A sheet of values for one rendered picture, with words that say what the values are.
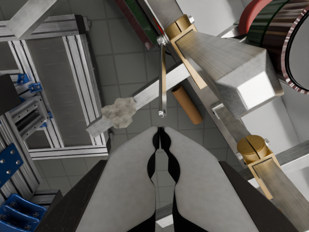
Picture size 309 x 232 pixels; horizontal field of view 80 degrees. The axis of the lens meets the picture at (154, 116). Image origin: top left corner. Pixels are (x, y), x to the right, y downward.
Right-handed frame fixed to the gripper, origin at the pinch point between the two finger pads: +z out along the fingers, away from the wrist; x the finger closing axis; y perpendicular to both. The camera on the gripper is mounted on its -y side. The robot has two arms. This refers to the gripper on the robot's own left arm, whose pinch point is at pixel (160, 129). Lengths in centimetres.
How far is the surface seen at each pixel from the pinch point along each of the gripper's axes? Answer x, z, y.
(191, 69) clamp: 6.9, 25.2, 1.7
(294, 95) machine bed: 42, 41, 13
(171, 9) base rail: 4.0, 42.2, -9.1
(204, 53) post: 4.4, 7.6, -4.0
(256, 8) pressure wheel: 15.2, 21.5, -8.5
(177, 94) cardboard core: 16, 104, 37
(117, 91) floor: -25, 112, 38
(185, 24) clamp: 5.1, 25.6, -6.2
